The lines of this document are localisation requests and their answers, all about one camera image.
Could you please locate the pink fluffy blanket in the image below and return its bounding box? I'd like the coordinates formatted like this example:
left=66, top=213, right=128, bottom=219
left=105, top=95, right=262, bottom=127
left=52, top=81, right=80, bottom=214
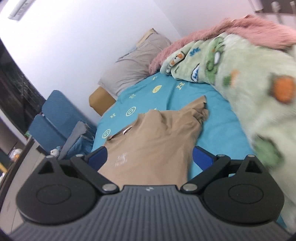
left=148, top=14, right=296, bottom=73

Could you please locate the dark wall socket panel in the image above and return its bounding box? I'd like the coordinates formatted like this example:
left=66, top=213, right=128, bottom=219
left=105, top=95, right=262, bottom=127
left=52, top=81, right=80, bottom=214
left=253, top=0, right=296, bottom=24

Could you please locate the white air conditioner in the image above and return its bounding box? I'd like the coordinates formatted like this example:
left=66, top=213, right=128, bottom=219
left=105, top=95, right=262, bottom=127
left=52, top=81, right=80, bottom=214
left=8, top=0, right=40, bottom=21

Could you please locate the green cartoon printed blanket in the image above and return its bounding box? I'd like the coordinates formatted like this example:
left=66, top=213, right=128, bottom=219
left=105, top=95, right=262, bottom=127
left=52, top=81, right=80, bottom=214
left=159, top=32, right=296, bottom=234

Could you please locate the grey cloth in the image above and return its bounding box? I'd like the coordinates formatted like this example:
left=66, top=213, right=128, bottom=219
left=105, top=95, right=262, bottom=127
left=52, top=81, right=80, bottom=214
left=58, top=121, right=89, bottom=160

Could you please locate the tan bed frame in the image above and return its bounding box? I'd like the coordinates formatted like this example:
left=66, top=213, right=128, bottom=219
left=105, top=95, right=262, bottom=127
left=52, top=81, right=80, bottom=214
left=89, top=86, right=116, bottom=116

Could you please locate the dark cabinet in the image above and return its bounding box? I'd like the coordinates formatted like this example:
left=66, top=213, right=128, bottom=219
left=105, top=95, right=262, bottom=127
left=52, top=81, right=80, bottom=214
left=0, top=39, right=47, bottom=135

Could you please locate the tan printed t-shirt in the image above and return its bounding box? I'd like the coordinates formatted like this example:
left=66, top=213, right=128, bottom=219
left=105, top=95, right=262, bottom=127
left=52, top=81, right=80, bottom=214
left=97, top=95, right=210, bottom=186

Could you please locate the yellow pillow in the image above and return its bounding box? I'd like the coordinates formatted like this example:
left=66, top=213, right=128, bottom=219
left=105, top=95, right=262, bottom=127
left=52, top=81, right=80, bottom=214
left=136, top=28, right=159, bottom=47

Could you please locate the teal printed bed sheet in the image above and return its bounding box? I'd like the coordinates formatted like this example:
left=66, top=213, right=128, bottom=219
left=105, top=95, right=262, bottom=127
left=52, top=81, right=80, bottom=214
left=91, top=72, right=287, bottom=232

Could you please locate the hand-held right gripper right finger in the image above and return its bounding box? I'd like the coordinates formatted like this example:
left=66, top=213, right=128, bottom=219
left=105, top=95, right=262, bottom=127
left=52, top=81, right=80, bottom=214
left=180, top=146, right=264, bottom=194

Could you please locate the grey pillow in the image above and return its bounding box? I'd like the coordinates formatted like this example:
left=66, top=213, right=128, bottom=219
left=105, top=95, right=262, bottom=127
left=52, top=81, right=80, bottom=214
left=97, top=35, right=172, bottom=96

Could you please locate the blue folding chair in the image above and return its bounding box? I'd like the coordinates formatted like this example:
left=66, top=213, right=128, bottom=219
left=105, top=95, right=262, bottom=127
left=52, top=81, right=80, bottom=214
left=28, top=90, right=97, bottom=153

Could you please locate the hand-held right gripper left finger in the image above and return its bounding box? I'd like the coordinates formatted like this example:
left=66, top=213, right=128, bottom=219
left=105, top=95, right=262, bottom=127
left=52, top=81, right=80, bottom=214
left=37, top=146, right=121, bottom=194

